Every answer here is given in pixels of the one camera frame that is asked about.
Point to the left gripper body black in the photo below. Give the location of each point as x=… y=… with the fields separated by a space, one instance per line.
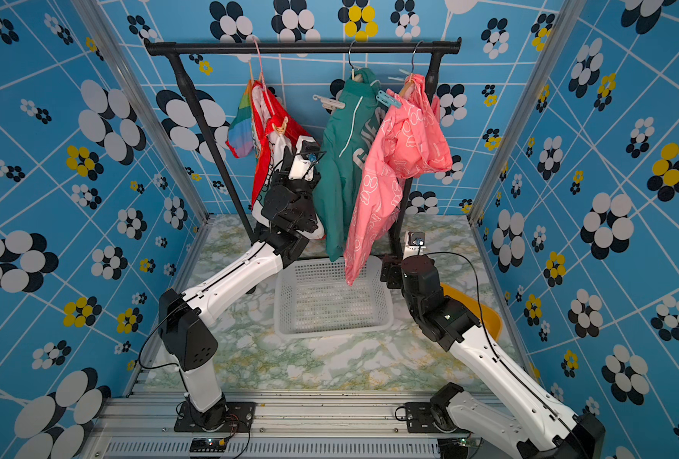
x=297 y=193

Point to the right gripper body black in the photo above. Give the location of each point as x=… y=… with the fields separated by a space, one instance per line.
x=393 y=269

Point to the beige clothespin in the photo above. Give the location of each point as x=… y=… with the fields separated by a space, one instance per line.
x=280 y=127

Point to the red white rainbow jacket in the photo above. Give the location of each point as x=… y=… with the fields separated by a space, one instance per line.
x=252 y=133

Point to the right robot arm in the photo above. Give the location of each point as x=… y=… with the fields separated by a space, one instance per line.
x=537 y=425

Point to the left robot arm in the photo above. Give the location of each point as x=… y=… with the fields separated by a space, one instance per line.
x=185 y=319

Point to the white plastic basket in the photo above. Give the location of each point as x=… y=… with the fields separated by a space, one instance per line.
x=314 y=301

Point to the green letter jacket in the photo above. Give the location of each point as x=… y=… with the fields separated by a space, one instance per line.
x=347 y=138

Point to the white clothespin on green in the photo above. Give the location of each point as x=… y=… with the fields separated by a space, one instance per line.
x=329 y=104

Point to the yellow plastic tub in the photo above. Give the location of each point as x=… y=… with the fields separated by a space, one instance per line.
x=493 y=321

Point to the pink printed jacket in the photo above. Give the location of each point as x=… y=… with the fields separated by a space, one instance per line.
x=409 y=143

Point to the black clothes rack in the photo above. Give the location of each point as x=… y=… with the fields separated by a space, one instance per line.
x=173 y=51

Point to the green circuit board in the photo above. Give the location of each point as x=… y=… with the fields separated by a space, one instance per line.
x=208 y=445

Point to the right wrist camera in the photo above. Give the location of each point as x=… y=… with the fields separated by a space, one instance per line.
x=414 y=243

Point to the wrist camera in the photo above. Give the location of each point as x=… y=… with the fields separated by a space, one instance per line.
x=305 y=159
x=414 y=243

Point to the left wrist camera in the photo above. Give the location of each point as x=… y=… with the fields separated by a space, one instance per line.
x=305 y=159

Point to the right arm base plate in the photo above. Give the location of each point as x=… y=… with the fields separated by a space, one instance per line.
x=426 y=418

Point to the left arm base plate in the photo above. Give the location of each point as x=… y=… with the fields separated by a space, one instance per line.
x=231 y=417

